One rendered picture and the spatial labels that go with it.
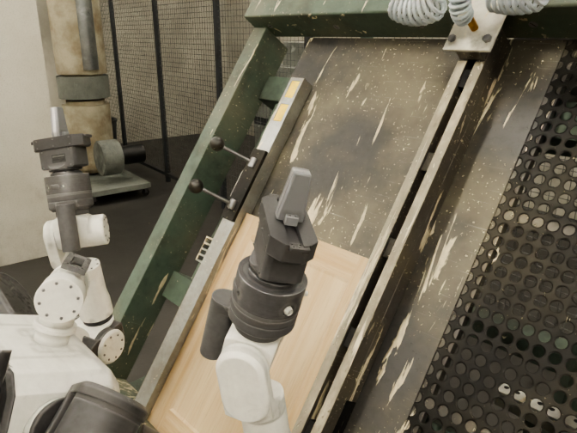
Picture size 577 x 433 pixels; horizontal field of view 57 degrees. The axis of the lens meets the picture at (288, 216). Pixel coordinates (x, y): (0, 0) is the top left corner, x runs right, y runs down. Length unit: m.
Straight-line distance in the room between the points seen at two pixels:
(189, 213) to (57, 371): 0.84
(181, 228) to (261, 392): 0.93
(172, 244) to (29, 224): 3.35
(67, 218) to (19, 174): 3.61
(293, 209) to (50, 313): 0.41
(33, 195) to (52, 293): 3.96
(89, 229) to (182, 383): 0.45
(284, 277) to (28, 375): 0.37
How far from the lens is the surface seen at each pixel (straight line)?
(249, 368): 0.67
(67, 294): 0.83
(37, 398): 0.79
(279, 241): 0.56
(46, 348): 0.88
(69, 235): 1.12
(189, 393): 1.34
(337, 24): 1.45
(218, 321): 0.70
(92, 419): 0.70
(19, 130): 4.67
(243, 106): 1.61
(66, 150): 1.16
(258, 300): 0.62
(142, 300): 1.57
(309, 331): 1.13
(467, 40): 1.13
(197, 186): 1.33
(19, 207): 4.78
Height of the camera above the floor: 1.79
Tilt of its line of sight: 19 degrees down
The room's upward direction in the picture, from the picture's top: straight up
